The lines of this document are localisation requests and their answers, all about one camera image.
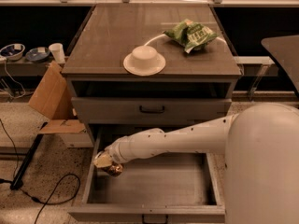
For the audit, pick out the crinkled orange snack bag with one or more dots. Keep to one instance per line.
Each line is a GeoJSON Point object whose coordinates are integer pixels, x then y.
{"type": "Point", "coordinates": [115, 169]}

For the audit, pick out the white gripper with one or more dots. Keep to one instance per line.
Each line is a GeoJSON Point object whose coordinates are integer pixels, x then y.
{"type": "Point", "coordinates": [114, 150]}

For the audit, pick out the green chip bag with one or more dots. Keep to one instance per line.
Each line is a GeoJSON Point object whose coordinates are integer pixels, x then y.
{"type": "Point", "coordinates": [191, 35]}

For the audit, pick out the open grey bottom drawer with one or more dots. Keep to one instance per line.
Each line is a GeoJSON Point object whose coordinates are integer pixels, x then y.
{"type": "Point", "coordinates": [165, 178]}

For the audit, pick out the white paper cup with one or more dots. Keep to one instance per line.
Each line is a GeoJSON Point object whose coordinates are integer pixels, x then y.
{"type": "Point", "coordinates": [57, 51]}

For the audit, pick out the brown cardboard box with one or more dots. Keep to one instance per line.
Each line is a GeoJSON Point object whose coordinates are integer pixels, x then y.
{"type": "Point", "coordinates": [52, 99]}

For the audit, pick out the grey drawer cabinet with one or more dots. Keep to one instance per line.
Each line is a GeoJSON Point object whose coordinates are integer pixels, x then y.
{"type": "Point", "coordinates": [125, 74]}

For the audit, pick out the upturned white bowl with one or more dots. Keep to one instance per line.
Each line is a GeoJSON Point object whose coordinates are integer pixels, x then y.
{"type": "Point", "coordinates": [144, 61]}

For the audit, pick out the grey middle drawer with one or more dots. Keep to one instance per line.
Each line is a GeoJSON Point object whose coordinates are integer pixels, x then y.
{"type": "Point", "coordinates": [149, 111]}

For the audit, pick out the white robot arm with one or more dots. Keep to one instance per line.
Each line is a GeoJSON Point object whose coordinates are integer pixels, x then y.
{"type": "Point", "coordinates": [261, 147]}

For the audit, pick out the blue bowl right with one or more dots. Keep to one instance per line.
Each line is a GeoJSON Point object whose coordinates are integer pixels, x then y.
{"type": "Point", "coordinates": [37, 55]}

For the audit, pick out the black stand leg left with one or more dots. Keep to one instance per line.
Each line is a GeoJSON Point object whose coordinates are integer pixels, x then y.
{"type": "Point", "coordinates": [17, 180]}

